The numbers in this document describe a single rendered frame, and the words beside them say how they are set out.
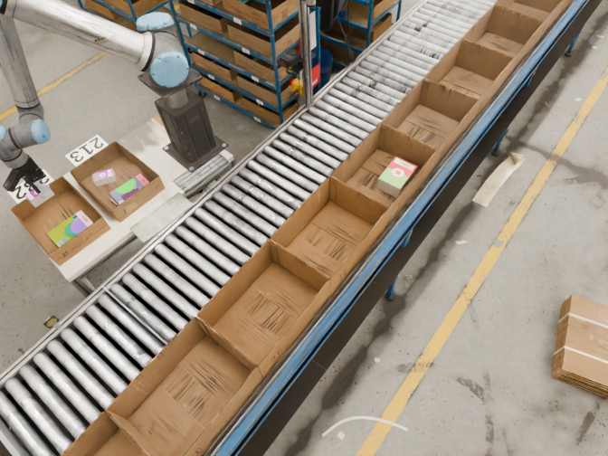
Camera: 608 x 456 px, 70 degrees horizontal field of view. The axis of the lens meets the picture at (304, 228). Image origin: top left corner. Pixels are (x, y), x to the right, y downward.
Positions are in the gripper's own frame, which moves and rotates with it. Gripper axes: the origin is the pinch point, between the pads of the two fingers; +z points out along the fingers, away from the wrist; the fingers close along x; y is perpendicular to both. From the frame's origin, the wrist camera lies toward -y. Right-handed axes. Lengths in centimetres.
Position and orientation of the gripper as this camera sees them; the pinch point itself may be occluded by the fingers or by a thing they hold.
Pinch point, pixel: (39, 194)
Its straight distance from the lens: 236.0
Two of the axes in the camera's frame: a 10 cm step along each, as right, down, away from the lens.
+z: 0.5, 5.6, 8.3
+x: -7.4, -5.4, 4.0
